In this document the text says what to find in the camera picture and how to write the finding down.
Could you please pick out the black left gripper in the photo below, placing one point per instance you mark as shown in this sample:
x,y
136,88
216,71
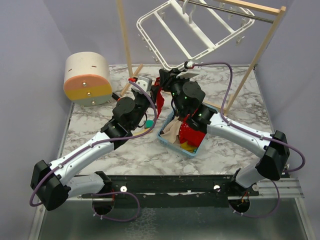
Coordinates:
x,y
135,95

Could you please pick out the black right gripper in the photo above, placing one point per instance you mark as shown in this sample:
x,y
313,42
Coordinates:
x,y
167,78

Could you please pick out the red santa sock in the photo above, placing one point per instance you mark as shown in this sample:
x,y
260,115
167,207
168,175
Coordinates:
x,y
159,96

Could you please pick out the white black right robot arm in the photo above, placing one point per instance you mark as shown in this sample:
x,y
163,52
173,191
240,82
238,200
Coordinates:
x,y
271,148

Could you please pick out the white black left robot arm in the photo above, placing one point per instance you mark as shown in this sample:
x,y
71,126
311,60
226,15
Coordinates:
x,y
54,182

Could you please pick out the white plastic clip hanger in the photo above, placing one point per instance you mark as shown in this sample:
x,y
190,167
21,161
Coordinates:
x,y
188,19

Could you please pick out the green grey eraser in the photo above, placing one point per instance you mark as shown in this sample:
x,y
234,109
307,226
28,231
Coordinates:
x,y
148,124

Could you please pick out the orange black highlighter pen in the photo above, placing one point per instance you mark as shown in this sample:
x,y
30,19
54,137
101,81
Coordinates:
x,y
115,96

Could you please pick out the yellow highlighter pen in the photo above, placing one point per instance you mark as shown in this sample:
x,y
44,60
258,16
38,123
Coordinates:
x,y
142,132

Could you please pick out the blue perforated plastic basket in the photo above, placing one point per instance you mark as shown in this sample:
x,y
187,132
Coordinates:
x,y
174,147

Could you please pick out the cream ribbed sock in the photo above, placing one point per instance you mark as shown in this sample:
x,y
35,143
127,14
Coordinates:
x,y
172,130

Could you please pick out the pastel round drawer box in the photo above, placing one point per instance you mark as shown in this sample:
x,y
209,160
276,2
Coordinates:
x,y
87,79

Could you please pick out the yellow sock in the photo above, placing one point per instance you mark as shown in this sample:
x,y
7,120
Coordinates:
x,y
187,147

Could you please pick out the red snowflake sock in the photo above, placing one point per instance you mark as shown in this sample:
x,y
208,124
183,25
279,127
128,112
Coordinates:
x,y
186,133

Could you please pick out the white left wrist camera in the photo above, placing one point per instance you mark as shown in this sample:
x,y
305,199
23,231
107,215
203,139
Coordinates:
x,y
143,82

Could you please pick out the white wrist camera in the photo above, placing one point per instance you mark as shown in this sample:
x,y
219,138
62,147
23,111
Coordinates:
x,y
190,70
143,82

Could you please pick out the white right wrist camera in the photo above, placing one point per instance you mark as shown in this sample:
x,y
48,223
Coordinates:
x,y
190,70

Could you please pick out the black mounting rail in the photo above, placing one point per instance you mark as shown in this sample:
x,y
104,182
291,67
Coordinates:
x,y
170,191

